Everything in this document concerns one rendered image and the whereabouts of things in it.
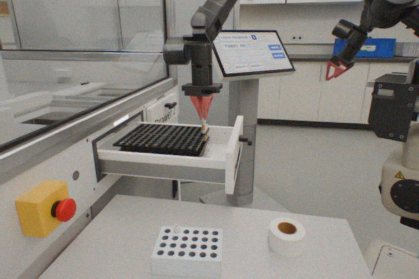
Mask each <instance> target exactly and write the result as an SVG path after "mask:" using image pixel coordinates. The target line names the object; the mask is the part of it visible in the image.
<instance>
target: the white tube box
mask: <svg viewBox="0 0 419 279"><path fill-rule="evenodd" d="M222 249H223V230H222V229H207V228H192V227H180V233H179V234H175V233H174V231H173V227H163V226H162V228H161V231H160V234H158V238H157V241H156V244H155V247H154V249H153V252H152V255H151V265H152V275H168V276H181V277H204V278H221V266H222Z"/></svg>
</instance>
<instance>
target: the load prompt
mask: <svg viewBox="0 0 419 279"><path fill-rule="evenodd" d="M218 35H219V39H220V41H221V42H231V41H262V37H261V35H260V34H218Z"/></svg>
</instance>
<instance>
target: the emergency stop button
mask: <svg viewBox="0 0 419 279"><path fill-rule="evenodd" d="M75 212H76V203H75V201H74V199H73V198H65V199H64V200H62V201H61V202H60V204H59V205H58V206H57V209H56V216H57V219H58V220H59V221H61V222H67V221H69V220H70V219H71V218H73V216H74V214H75Z"/></svg>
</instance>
